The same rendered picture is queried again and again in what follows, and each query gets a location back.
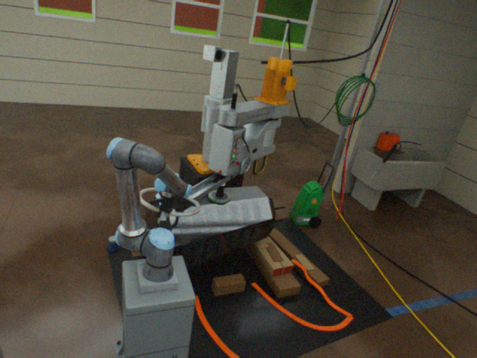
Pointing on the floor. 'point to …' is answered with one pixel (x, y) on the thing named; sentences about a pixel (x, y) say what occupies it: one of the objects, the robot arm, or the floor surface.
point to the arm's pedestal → (156, 316)
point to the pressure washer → (309, 203)
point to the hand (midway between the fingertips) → (159, 220)
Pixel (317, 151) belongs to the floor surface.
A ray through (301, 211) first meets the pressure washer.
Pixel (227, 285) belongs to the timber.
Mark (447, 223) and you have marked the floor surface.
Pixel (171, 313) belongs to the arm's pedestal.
